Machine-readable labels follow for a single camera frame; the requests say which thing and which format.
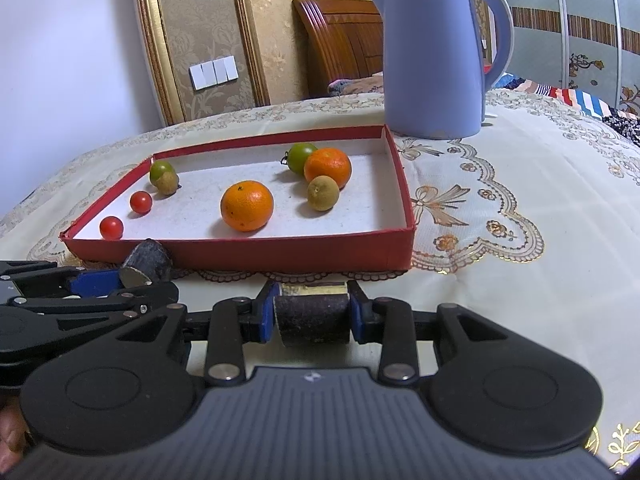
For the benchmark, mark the red cardboard box tray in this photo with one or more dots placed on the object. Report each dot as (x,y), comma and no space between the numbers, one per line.
(200,255)

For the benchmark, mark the red cherry tomato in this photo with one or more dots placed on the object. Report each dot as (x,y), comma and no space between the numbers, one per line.
(141,202)
(111,227)

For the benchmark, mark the blue electric kettle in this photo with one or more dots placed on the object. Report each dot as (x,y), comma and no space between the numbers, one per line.
(430,60)

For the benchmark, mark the white wall light switch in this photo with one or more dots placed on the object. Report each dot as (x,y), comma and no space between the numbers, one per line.
(213,73)

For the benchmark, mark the green tomato with stem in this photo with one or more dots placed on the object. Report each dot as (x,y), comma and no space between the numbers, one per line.
(299,157)

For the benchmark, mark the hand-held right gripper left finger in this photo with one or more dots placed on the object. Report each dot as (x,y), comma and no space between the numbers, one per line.
(265,312)

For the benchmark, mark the striped colourful bedding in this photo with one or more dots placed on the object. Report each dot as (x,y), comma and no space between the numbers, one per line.
(575,100)

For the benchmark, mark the dark floral cloth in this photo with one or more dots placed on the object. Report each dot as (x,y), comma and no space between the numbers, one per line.
(625,127)

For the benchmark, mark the speckled orange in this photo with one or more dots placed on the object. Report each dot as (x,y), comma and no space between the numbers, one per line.
(247,205)

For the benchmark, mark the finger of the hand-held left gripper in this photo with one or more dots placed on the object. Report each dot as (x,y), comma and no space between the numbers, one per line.
(95,282)
(100,304)

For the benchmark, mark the plain orange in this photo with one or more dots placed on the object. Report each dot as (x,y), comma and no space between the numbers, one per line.
(330,165)

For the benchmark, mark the wooden bed headboard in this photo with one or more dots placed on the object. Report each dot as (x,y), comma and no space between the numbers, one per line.
(340,45)

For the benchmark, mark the gold wall moulding frame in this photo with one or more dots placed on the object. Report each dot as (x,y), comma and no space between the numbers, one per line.
(150,35)

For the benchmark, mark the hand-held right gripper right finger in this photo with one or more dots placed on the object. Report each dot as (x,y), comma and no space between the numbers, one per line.
(357,312)

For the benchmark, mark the pink patterned cloth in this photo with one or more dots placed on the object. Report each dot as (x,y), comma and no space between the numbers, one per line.
(357,85)

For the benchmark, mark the wardrobe with floral sliding doors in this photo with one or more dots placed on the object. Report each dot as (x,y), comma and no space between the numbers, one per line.
(575,20)

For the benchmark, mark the person's left hand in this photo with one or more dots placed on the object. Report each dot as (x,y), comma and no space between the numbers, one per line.
(11,430)

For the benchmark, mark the stemless green tomato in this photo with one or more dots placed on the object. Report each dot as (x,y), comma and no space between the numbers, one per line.
(159,169)

